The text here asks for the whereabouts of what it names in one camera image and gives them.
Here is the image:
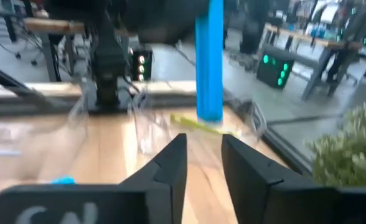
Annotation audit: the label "blue sponge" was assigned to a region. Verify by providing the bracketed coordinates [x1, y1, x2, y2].
[50, 175, 78, 186]

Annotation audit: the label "wooden top work table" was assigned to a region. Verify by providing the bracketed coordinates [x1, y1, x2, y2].
[262, 22, 366, 101]
[23, 17, 134, 82]

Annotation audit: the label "black box lit indicators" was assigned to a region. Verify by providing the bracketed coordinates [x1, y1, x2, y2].
[131, 49, 154, 82]

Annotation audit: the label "clear plastic bin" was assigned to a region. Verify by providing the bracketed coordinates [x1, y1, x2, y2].
[0, 119, 90, 183]
[67, 83, 268, 158]

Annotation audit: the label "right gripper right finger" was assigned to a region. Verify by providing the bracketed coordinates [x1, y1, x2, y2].
[222, 134, 366, 224]

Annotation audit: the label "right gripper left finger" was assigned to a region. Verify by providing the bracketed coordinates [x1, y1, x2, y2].
[0, 133, 189, 224]

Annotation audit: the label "small potted green plant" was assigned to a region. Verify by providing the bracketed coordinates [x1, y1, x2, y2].
[305, 103, 366, 189]

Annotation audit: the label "black box green lights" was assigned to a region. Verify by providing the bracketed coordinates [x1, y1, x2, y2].
[256, 46, 296, 91]

